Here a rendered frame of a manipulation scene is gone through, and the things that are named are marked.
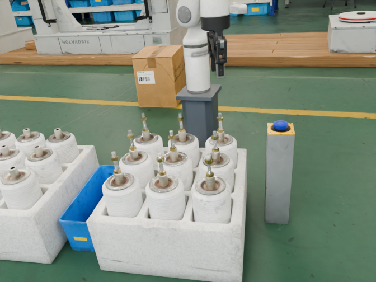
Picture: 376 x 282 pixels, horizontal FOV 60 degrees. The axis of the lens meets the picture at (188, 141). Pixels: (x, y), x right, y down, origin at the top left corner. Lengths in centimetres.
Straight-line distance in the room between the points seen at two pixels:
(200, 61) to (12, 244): 83
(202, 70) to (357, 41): 165
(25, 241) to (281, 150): 76
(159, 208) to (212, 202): 13
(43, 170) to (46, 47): 259
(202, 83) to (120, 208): 59
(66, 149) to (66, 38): 233
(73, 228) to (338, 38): 220
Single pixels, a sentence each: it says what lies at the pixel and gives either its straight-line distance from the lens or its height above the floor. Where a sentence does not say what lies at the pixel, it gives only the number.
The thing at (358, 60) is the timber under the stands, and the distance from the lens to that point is 264.
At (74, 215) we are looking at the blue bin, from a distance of 109.
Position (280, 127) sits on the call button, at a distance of 91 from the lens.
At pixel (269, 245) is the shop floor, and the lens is 101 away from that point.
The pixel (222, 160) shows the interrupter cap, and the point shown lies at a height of 25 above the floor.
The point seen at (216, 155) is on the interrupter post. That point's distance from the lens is 88.
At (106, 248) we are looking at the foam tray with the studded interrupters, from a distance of 93.
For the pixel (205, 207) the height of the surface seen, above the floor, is 22.
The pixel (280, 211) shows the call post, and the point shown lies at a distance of 105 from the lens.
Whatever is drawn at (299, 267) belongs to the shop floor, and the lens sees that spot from 97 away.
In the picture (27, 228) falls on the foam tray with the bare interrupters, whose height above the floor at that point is 14.
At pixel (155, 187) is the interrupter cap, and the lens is 82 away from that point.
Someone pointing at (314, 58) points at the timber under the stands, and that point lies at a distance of 261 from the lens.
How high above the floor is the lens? 72
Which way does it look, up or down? 28 degrees down
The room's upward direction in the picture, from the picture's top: 6 degrees counter-clockwise
